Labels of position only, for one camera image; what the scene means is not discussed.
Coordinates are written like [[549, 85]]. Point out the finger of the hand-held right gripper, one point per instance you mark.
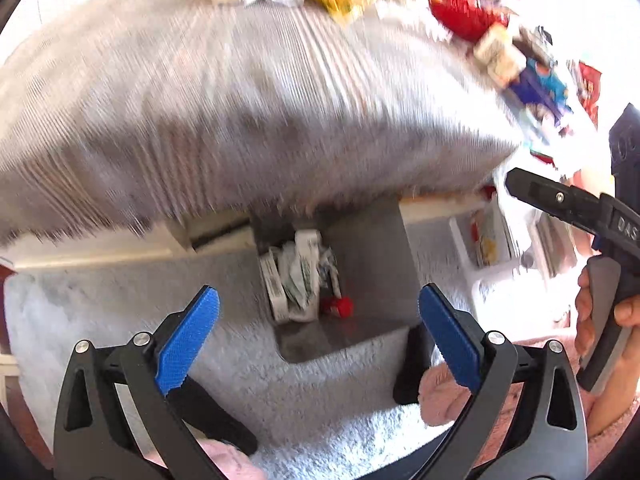
[[550, 197]]

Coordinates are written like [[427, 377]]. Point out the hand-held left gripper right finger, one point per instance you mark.
[[447, 337]]

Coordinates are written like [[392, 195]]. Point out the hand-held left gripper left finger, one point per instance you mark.
[[187, 340]]

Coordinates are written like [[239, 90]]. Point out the small white green medicine box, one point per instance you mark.
[[272, 285]]

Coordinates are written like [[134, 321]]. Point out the dark metal trash bin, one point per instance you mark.
[[370, 260]]

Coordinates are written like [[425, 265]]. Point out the small red packet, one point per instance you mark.
[[337, 306]]

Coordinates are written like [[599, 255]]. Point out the long white green medicine box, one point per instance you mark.
[[306, 275]]

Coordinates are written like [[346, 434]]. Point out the person's right hand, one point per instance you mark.
[[582, 320]]

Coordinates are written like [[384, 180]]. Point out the black slipper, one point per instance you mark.
[[412, 365], [220, 422]]

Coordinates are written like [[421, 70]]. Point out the pink fleece leg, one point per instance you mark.
[[442, 400], [235, 462]]

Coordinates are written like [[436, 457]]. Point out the white storage basket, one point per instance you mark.
[[492, 280]]

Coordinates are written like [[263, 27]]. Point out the white fluffy rug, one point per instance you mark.
[[100, 300]]

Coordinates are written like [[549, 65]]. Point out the blue snack packet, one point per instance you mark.
[[547, 77], [530, 100]]

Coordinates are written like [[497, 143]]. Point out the red snack bag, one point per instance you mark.
[[589, 90]]

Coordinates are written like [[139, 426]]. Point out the grey plaid tablecloth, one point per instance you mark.
[[200, 110]]

